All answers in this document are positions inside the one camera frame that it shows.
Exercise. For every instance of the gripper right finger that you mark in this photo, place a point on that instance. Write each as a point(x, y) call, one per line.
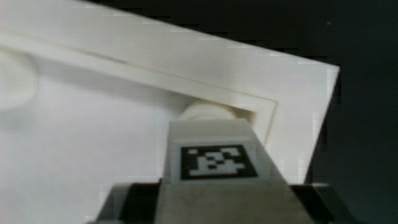
point(322, 209)

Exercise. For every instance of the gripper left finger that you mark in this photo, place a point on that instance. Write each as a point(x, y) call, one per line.
point(130, 204)

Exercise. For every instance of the white leg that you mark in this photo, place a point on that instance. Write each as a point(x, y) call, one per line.
point(223, 186)

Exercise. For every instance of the white square tabletop tray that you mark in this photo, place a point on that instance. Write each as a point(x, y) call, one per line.
point(104, 72)

